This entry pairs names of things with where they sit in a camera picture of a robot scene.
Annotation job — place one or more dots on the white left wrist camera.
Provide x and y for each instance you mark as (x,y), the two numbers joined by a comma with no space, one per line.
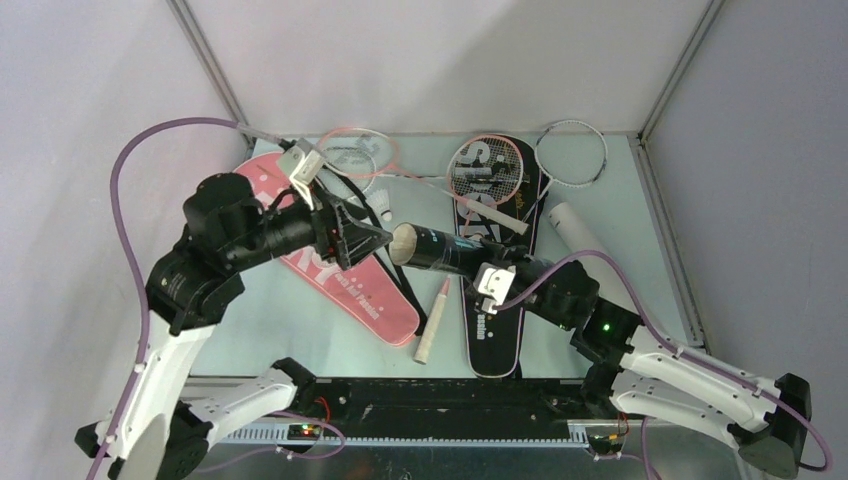
(300,164)

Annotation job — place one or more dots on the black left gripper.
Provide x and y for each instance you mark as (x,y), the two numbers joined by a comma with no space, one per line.
(352,240)

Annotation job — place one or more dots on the black shuttlecock tube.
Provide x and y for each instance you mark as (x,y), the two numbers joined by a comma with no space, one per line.
(428,249)

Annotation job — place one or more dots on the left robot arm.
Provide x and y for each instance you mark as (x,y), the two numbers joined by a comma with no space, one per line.
(155,434)

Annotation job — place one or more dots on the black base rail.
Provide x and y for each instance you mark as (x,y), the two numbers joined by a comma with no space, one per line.
(448,409)

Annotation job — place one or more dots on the pink racket cover bag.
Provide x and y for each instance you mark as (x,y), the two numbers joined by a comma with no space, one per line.
(365,292)

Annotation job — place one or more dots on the black racket cover bag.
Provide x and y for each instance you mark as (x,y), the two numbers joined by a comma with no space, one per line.
(493,341)

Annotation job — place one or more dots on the white shuttlecock tube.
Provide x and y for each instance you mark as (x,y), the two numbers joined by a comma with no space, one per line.
(578,237)

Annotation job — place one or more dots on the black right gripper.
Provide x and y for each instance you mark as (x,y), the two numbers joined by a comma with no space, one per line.
(505,252)

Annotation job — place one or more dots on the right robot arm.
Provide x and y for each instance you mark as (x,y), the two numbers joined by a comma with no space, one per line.
(636,368)

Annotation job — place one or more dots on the pink racket on black bag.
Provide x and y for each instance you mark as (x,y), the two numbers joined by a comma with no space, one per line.
(485,172)

